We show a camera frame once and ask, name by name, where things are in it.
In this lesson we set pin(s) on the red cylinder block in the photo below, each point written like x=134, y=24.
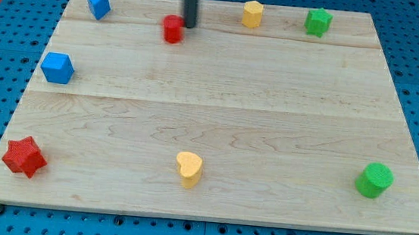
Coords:
x=173, y=28

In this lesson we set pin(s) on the blue cube block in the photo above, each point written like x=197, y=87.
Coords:
x=57, y=68

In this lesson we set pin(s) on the yellow heart block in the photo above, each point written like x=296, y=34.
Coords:
x=189, y=167

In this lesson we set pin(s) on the light wooden board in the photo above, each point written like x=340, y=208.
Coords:
x=283, y=121

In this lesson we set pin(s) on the yellow hexagon block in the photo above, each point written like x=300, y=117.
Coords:
x=252, y=13

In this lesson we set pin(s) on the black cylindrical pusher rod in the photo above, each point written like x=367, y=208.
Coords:
x=190, y=13

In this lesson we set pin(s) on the green star block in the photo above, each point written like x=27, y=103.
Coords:
x=318, y=22

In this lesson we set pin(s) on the blue triangular prism block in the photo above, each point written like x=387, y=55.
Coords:
x=99, y=8

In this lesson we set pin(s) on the green cylinder block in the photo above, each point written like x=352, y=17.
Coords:
x=374, y=180

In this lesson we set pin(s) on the red star block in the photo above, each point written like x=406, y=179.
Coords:
x=24, y=156

